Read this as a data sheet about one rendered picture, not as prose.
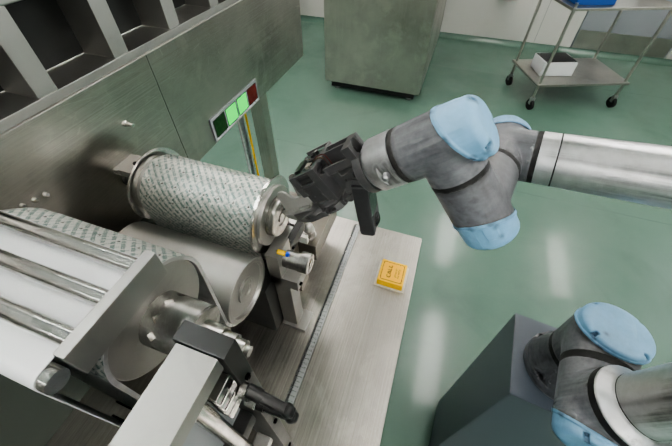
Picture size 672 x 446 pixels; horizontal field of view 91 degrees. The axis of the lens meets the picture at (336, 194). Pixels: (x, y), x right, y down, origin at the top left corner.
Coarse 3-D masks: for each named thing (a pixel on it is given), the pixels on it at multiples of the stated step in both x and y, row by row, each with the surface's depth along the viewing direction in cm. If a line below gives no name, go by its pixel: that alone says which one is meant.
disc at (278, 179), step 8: (280, 176) 61; (272, 184) 59; (280, 184) 62; (264, 192) 56; (288, 192) 67; (256, 200) 55; (256, 208) 55; (256, 216) 56; (256, 224) 56; (256, 232) 57; (256, 240) 58; (256, 248) 58; (264, 248) 62
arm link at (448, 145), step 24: (408, 120) 41; (432, 120) 37; (456, 120) 35; (480, 120) 34; (408, 144) 39; (432, 144) 37; (456, 144) 35; (480, 144) 35; (408, 168) 40; (432, 168) 38; (456, 168) 37; (480, 168) 38
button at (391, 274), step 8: (384, 264) 92; (392, 264) 92; (400, 264) 92; (384, 272) 90; (392, 272) 90; (400, 272) 90; (384, 280) 89; (392, 280) 89; (400, 280) 89; (400, 288) 88
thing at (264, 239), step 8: (152, 160) 64; (144, 168) 62; (272, 192) 58; (264, 200) 57; (272, 200) 59; (264, 208) 56; (264, 216) 57; (264, 224) 58; (264, 232) 59; (264, 240) 59; (272, 240) 63
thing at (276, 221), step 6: (276, 198) 60; (276, 204) 58; (270, 210) 58; (276, 210) 58; (270, 216) 58; (276, 216) 58; (282, 216) 61; (270, 222) 58; (276, 222) 59; (282, 222) 63; (270, 228) 58; (276, 228) 60; (282, 228) 63; (270, 234) 61; (276, 234) 60
